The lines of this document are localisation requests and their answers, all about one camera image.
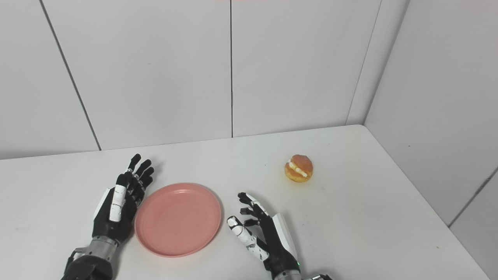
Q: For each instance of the pink round plate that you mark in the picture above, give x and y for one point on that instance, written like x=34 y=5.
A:
x=178 y=219

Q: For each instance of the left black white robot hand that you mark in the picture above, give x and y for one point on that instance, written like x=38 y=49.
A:
x=118 y=206

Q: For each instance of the cream puff pastry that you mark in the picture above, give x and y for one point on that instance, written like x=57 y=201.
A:
x=298 y=168

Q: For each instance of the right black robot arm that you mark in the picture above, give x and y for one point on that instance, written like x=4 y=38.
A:
x=290 y=275

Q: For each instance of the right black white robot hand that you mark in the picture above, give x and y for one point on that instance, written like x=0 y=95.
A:
x=268 y=233

